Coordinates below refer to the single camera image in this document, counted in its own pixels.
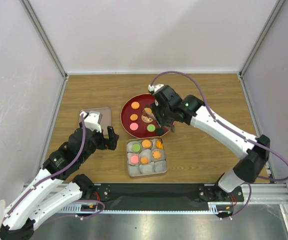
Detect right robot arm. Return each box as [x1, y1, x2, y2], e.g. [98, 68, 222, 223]
[148, 84, 270, 201]

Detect pink sandwich cookie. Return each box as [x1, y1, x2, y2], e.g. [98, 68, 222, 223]
[129, 122, 139, 131]
[130, 155, 139, 165]

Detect tin lid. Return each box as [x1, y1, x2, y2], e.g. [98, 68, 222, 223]
[80, 107, 112, 136]

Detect orange leaf cookie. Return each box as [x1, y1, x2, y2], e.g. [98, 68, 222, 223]
[152, 150, 161, 160]

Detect purple cable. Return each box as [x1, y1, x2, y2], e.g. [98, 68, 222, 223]
[1, 113, 87, 226]
[150, 71, 288, 221]

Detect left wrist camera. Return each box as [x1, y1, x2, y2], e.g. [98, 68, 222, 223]
[79, 113, 102, 133]

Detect square cookie tin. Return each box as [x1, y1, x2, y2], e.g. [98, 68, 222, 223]
[126, 136, 168, 178]

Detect metal tongs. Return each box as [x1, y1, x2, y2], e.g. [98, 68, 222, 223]
[142, 107, 175, 133]

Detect orange round cookie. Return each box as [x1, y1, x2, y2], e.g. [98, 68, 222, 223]
[131, 101, 140, 110]
[130, 114, 138, 121]

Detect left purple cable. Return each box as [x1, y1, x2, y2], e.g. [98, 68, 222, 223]
[1, 113, 87, 226]

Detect orange fish cookie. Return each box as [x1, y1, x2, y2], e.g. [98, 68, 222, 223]
[155, 140, 162, 147]

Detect red round tray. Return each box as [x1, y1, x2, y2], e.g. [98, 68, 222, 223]
[120, 93, 170, 139]

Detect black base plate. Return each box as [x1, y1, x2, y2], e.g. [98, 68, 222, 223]
[94, 183, 244, 212]

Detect black sandwich cookie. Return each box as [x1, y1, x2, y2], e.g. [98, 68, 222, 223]
[155, 128, 164, 136]
[144, 107, 152, 114]

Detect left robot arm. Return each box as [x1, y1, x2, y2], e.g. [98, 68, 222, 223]
[0, 110, 119, 240]

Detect tan round biscuit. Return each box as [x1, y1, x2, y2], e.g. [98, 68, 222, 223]
[142, 139, 152, 149]

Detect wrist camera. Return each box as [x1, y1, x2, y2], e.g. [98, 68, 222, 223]
[148, 84, 164, 95]
[79, 113, 102, 133]

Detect green sandwich cookie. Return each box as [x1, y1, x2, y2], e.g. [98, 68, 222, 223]
[147, 124, 156, 133]
[132, 143, 141, 153]

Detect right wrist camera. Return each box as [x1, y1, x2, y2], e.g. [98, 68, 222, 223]
[148, 84, 164, 95]

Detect brown pretzel cookie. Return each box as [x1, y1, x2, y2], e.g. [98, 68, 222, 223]
[141, 115, 153, 123]

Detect black sandwich cookie lower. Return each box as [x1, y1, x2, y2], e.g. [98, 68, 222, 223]
[155, 128, 164, 136]

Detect black sandwich cookie top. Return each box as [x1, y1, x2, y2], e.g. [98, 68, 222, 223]
[144, 107, 152, 114]

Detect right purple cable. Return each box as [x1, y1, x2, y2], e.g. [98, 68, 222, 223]
[150, 71, 288, 221]

